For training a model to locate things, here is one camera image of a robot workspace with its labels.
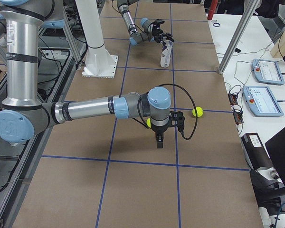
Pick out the white blue tennis ball can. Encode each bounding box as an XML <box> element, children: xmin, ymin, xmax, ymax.
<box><xmin>160</xmin><ymin>40</ymin><xmax>173</xmax><ymax>68</ymax></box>

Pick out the yellow Wilson tennis ball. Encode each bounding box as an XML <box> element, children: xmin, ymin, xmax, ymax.
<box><xmin>146</xmin><ymin>118</ymin><xmax>151</xmax><ymax>128</ymax></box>

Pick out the black monitor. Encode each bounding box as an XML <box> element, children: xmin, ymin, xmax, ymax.
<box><xmin>265</xmin><ymin>127</ymin><xmax>285</xmax><ymax>183</ymax></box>

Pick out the white camera mast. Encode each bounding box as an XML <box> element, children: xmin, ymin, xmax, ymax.
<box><xmin>75</xmin><ymin>0</ymin><xmax>104</xmax><ymax>49</ymax></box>

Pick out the black box with label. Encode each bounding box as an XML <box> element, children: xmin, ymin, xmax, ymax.
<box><xmin>241</xmin><ymin>133</ymin><xmax>273</xmax><ymax>170</ymax></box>

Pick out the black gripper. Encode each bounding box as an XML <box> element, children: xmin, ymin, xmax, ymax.
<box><xmin>151</xmin><ymin>121</ymin><xmax>168</xmax><ymax>149</ymax></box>
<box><xmin>151</xmin><ymin>19</ymin><xmax>174</xmax><ymax>44</ymax></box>

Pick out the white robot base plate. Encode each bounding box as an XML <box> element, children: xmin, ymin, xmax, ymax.
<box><xmin>82</xmin><ymin>48</ymin><xmax>119</xmax><ymax>78</ymax></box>

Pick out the grey aluminium frame post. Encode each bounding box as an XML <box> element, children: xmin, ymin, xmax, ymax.
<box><xmin>218</xmin><ymin>0</ymin><xmax>260</xmax><ymax>75</ymax></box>

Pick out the orange black electronics board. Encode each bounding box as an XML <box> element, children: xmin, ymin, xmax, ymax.
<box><xmin>228</xmin><ymin>93</ymin><xmax>244</xmax><ymax>125</ymax></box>

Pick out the yellow Roland Garros tennis ball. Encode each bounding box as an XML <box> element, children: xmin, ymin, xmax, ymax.
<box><xmin>192</xmin><ymin>106</ymin><xmax>204</xmax><ymax>117</ymax></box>

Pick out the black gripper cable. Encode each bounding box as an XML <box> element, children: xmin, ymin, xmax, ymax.
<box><xmin>136</xmin><ymin>83</ymin><xmax>197</xmax><ymax>140</ymax></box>

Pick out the near blue teach pendant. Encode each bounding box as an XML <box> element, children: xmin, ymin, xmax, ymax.
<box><xmin>243</xmin><ymin>86</ymin><xmax>284</xmax><ymax>117</ymax></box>

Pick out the red bottle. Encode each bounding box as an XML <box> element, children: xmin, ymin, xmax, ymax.
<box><xmin>207</xmin><ymin>0</ymin><xmax>218</xmax><ymax>20</ymax></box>

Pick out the far blue teach pendant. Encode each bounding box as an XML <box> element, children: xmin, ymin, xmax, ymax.
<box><xmin>252</xmin><ymin>59</ymin><xmax>285</xmax><ymax>86</ymax></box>

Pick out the blue teach pendant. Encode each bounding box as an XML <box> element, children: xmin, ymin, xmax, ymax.
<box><xmin>243</xmin><ymin>86</ymin><xmax>284</xmax><ymax>117</ymax></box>
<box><xmin>252</xmin><ymin>59</ymin><xmax>285</xmax><ymax>86</ymax></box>

